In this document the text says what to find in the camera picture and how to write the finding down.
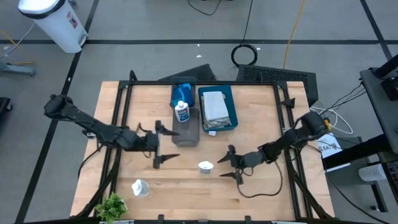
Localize black stand legs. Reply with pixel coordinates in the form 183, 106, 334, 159
322, 133, 398, 215

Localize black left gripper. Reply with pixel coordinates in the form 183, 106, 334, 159
141, 120, 181, 170

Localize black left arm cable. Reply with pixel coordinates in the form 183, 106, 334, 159
77, 141, 108, 181

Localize black flat panel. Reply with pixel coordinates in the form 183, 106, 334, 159
157, 63, 218, 82

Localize white plastic polish bottle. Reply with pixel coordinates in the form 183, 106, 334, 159
131, 179, 151, 198
198, 160, 215, 175
174, 100, 191, 123

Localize grey stand foot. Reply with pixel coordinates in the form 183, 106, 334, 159
0, 61, 37, 77

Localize black coiled cable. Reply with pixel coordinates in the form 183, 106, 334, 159
231, 0, 259, 67

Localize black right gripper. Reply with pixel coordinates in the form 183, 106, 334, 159
216, 144, 267, 185

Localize black aluminium table frame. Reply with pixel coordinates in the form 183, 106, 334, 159
70, 70, 335, 224

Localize yellow hanging cable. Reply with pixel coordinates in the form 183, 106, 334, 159
282, 0, 308, 70

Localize white printed paper sheet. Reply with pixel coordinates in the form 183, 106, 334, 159
317, 133, 343, 159

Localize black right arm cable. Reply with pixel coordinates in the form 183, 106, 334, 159
236, 161, 284, 199

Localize dark grey desk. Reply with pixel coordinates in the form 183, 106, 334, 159
359, 54, 398, 147

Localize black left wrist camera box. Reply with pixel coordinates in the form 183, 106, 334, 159
123, 129, 144, 149

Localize blue plastic bin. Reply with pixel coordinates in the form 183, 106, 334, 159
197, 84, 239, 133

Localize black caster base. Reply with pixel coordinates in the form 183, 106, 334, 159
0, 96, 13, 113

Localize black perforated panel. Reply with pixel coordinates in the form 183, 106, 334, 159
236, 64, 319, 107

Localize small green potted plant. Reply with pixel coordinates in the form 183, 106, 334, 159
95, 192, 128, 223

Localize smoky grey plastic bin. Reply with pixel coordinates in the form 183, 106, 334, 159
170, 76, 197, 110
171, 108, 201, 147

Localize clear plastic roll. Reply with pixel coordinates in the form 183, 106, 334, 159
358, 164, 389, 183

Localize thin black floor cable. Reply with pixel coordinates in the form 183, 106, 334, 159
187, 0, 223, 16

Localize white trash can black rim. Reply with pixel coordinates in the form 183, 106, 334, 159
17, 0, 90, 54

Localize white floor cable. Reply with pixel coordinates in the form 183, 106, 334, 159
310, 105, 354, 135

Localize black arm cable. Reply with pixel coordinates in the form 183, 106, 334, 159
236, 161, 284, 199
77, 141, 108, 181

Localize white waffle weave towel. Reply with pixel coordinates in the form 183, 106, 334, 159
202, 91, 230, 123

